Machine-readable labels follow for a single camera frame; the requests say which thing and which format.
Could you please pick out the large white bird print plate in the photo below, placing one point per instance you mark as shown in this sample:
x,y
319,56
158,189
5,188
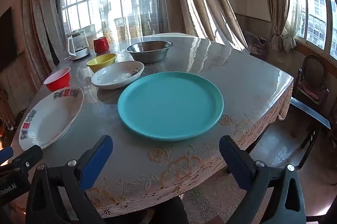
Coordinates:
x,y
50,116

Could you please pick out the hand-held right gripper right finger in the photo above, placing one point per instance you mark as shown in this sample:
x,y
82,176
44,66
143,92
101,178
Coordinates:
x,y
231,158

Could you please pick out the dark wooden chair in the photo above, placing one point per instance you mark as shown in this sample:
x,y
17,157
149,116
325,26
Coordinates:
x,y
313,76

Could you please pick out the red plastic bowl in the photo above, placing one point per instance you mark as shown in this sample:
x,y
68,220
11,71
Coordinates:
x,y
58,80

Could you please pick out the yellow plastic bowl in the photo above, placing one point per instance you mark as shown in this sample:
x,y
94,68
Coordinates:
x,y
101,61

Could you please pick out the woven bamboo chair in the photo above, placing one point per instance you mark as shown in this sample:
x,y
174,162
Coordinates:
x,y
137,27

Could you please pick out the teal plastic plate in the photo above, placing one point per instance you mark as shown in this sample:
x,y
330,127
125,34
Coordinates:
x,y
169,105

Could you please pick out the tied beige curtain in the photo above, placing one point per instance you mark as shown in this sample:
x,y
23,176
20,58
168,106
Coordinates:
x,y
276,2

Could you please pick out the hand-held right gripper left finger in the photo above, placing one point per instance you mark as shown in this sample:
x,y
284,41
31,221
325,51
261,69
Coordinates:
x,y
97,158

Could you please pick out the black wall television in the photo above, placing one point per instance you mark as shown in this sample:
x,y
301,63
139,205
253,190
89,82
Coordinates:
x,y
5,39

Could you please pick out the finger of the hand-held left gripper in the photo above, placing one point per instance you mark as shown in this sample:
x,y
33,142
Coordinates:
x,y
5,155
27,159

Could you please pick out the dark wooden bench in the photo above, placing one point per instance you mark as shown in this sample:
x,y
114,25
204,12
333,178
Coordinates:
x,y
310,113

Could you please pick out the side window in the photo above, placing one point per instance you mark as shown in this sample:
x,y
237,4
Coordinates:
x,y
314,15

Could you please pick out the white rose print plate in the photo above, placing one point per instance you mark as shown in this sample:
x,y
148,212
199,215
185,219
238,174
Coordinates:
x,y
115,76

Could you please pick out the stainless steel bowl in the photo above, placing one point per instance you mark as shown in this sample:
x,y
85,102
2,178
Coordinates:
x,y
148,51

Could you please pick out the red mug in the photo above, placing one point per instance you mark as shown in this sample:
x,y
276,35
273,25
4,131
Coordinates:
x,y
100,46

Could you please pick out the glass electric kettle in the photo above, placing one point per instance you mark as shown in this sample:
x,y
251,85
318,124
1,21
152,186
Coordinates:
x,y
77,46

